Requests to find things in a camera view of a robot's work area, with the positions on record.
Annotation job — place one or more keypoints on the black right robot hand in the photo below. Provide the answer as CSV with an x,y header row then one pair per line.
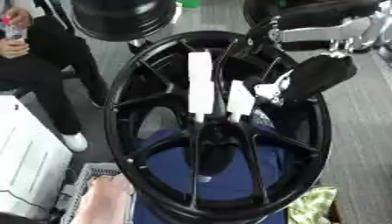
x,y
319,75

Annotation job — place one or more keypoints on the person's hand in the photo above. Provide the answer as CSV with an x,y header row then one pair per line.
x,y
19,17
12,48

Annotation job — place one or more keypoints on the clear plastic bottle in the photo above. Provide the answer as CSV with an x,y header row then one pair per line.
x,y
13,30

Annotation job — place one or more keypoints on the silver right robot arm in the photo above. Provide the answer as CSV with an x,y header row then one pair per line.
x,y
326,30

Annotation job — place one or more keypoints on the short white pin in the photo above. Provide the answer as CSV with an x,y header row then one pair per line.
x,y
240,99

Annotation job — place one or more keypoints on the tall white pin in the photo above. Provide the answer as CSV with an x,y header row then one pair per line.
x,y
200,84

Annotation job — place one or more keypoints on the black spoked wheel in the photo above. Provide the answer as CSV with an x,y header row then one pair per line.
x,y
168,201

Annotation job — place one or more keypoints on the person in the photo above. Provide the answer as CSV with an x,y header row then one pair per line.
x,y
51,73

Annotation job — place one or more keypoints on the white hard case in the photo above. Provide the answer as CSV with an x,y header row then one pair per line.
x,y
28,157

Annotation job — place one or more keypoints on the green white patterned cloth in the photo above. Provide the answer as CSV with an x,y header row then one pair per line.
x,y
311,205

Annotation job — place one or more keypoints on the grey plastic basket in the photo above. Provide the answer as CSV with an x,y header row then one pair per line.
x,y
92,170

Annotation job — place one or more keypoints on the green box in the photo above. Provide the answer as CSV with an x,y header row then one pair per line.
x,y
189,3

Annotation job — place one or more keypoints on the pink cloth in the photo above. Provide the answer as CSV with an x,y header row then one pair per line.
x,y
104,201

